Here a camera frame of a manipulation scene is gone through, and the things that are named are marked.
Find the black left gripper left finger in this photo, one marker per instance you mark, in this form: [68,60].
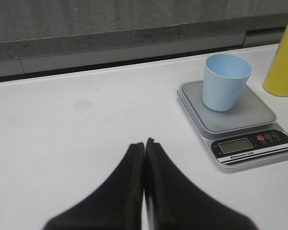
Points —
[115,205]

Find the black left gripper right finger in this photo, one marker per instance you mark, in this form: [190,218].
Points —
[173,202]

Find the light blue plastic cup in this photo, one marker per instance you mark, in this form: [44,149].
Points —
[225,76]

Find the yellow squeeze bottle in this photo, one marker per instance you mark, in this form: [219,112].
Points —
[276,81]

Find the silver digital kitchen scale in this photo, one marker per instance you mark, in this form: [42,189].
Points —
[244,137]

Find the grey stone counter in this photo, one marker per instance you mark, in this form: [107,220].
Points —
[45,37]

